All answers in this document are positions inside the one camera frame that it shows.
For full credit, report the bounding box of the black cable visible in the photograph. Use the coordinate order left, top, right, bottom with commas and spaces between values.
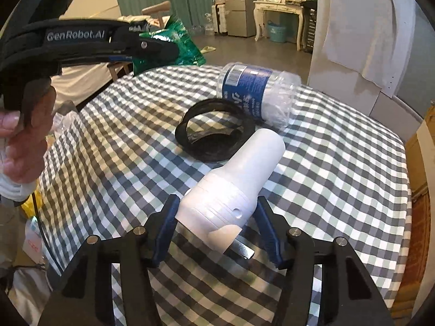
32, 193, 63, 275

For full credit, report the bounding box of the wooden chair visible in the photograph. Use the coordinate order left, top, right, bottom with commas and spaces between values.
108, 2, 170, 82

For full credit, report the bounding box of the white blanket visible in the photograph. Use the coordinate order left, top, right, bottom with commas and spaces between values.
51, 15, 136, 109

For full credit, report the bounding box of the teal basket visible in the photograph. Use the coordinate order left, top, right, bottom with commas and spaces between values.
266, 20, 289, 43

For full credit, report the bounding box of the yellow bag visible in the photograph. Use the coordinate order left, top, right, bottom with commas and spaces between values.
21, 190, 45, 220

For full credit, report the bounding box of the black rubber ring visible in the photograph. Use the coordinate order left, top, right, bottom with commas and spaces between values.
175, 98, 255, 164

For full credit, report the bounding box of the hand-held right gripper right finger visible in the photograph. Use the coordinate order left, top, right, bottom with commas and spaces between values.
256, 197, 395, 326

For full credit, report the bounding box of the person's left hand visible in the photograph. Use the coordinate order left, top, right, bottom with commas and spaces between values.
0, 86, 57, 184

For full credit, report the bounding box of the person's left forearm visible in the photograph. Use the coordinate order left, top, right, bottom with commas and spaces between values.
0, 171, 37, 205

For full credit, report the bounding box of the black drawer rack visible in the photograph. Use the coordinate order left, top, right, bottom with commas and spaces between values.
302, 2, 318, 54

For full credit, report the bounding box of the checkered tablecloth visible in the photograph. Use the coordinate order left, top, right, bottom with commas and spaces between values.
34, 63, 413, 326

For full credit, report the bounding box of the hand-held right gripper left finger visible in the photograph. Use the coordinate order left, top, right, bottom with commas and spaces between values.
37, 195, 181, 326

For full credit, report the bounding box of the cardboard box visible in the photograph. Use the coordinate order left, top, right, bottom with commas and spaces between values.
396, 105, 435, 313

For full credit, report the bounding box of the white trolley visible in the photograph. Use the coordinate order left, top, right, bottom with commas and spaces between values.
213, 3, 228, 35

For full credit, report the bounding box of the clear bottle with blue label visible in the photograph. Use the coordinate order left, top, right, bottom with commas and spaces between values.
216, 62, 302, 131

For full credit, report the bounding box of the white vanity table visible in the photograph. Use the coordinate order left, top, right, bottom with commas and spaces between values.
253, 0, 306, 51

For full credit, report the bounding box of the small silver fridge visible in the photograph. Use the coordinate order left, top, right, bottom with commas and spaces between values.
225, 0, 258, 38

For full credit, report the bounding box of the green snack bag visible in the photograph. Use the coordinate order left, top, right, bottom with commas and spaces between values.
131, 15, 206, 75

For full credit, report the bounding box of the white hanging cloth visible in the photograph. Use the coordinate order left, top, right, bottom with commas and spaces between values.
321, 0, 417, 97

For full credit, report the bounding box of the white plug adapter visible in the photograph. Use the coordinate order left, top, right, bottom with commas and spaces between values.
177, 129, 286, 260

